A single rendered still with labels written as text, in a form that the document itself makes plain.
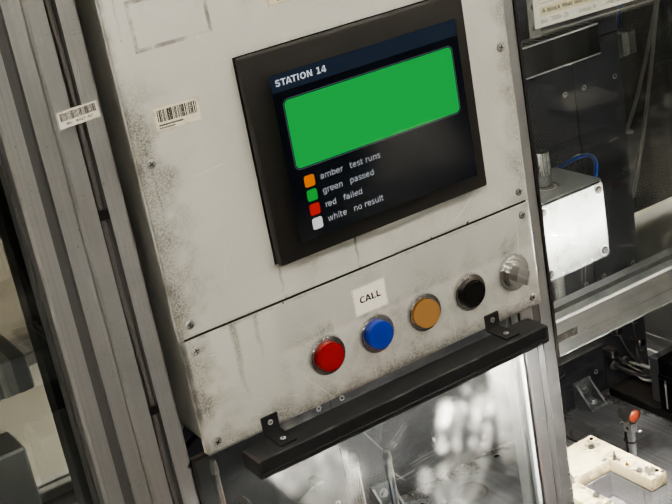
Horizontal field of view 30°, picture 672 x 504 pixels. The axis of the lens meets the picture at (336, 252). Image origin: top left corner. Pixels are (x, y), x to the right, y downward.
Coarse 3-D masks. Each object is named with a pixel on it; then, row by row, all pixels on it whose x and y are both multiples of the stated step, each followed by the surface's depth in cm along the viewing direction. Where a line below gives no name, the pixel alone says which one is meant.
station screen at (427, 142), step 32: (416, 32) 119; (448, 32) 121; (320, 64) 114; (352, 64) 116; (384, 64) 117; (288, 96) 113; (288, 128) 113; (416, 128) 121; (448, 128) 123; (288, 160) 114; (320, 160) 116; (352, 160) 118; (384, 160) 120; (416, 160) 122; (448, 160) 124; (320, 192) 117; (352, 192) 119; (384, 192) 121; (416, 192) 123; (320, 224) 117
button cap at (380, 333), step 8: (376, 320) 126; (384, 320) 126; (368, 328) 125; (376, 328) 125; (384, 328) 126; (392, 328) 126; (368, 336) 125; (376, 336) 125; (384, 336) 126; (392, 336) 127; (376, 344) 126; (384, 344) 126
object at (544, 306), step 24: (504, 0) 127; (528, 144) 133; (528, 168) 134; (528, 192) 135; (528, 312) 139; (552, 336) 142; (528, 360) 140; (552, 360) 142; (552, 384) 143; (552, 408) 144; (552, 480) 147
